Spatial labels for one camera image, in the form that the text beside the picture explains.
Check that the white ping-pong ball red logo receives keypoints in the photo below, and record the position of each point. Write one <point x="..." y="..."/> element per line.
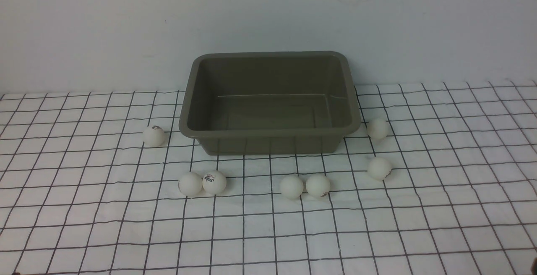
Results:
<point x="214" y="182"/>

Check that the white ping-pong ball plain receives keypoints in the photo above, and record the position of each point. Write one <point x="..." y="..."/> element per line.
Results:
<point x="190" y="184"/>

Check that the white black grid tablecloth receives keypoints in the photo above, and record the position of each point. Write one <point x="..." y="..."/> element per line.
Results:
<point x="82" y="195"/>

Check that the olive green plastic bin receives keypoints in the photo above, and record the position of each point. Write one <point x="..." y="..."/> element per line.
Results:
<point x="270" y="103"/>

